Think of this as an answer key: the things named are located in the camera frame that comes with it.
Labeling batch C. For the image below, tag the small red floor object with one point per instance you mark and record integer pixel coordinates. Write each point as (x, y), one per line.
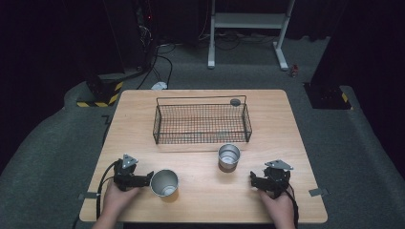
(294, 70)

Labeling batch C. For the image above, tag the white metal stand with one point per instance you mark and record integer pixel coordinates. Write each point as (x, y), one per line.
(248, 20)

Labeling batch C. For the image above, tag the grey round sticker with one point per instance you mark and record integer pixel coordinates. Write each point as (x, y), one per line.
(235, 102)

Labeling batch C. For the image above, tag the white power strip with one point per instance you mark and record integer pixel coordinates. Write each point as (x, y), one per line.
(159, 85)

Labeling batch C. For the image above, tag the short brown metal can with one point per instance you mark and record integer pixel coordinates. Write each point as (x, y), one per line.
(229, 157)

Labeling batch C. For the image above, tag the person's left hand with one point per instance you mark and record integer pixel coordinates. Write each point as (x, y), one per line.
(117, 198)

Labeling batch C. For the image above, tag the yellow black striped base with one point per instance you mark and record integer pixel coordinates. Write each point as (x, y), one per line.
(329, 98)
(102, 95)

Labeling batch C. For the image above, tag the person's right hand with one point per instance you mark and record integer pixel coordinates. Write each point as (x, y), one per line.
(278, 208)

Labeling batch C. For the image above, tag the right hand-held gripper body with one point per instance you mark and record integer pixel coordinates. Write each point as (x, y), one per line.
(275, 179)

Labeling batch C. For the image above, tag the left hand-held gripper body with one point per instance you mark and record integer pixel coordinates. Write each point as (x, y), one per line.
(127, 176)

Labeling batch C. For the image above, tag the dark equipment rack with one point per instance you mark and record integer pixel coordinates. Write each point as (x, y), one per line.
(133, 31)

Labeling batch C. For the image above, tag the grey tape strip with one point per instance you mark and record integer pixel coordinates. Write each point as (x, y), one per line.
(318, 192)
(89, 195)

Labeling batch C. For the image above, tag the tall orange metal can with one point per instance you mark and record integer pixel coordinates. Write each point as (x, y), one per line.
(164, 183)

